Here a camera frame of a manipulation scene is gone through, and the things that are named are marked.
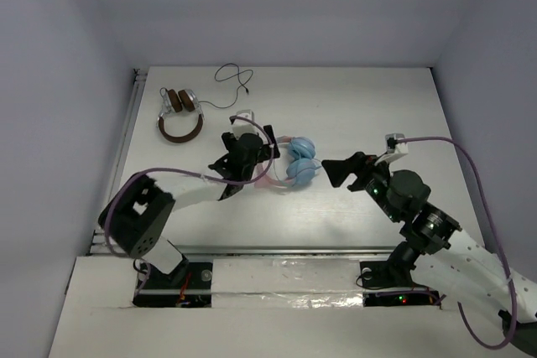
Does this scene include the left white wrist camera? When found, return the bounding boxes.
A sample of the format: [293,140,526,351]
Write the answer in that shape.
[231,109,257,139]

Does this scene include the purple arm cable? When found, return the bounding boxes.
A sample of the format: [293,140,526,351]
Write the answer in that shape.
[103,117,280,300]
[389,135,519,350]

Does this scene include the pink blue cat-ear headphones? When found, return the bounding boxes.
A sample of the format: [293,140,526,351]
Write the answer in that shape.
[254,136,321,189]

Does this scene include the brown silver headphones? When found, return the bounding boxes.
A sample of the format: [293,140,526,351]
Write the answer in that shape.
[157,87,205,144]

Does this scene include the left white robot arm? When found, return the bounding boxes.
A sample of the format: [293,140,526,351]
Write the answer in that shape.
[97,118,280,286]

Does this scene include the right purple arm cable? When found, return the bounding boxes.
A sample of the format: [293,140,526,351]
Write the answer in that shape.
[389,135,519,350]

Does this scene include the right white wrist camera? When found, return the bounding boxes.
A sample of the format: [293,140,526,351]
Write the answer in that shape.
[374,133,409,166]

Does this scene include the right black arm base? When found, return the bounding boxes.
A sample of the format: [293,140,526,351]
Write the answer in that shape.
[355,241,446,307]

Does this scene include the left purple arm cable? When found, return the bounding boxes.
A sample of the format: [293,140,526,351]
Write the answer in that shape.
[103,117,280,300]

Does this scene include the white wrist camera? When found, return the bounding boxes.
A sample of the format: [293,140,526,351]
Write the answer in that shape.
[231,109,257,139]
[374,133,409,166]

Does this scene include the aluminium rail frame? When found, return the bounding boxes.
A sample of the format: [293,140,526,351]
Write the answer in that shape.
[114,67,449,252]

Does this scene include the dark headphone cable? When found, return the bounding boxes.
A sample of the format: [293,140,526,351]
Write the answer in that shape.
[196,63,254,110]

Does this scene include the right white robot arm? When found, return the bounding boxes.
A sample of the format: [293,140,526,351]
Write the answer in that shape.
[321,152,536,356]

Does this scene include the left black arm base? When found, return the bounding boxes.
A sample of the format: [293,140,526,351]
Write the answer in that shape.
[133,259,213,309]

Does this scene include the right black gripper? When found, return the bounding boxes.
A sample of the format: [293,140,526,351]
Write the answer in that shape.
[321,151,401,223]

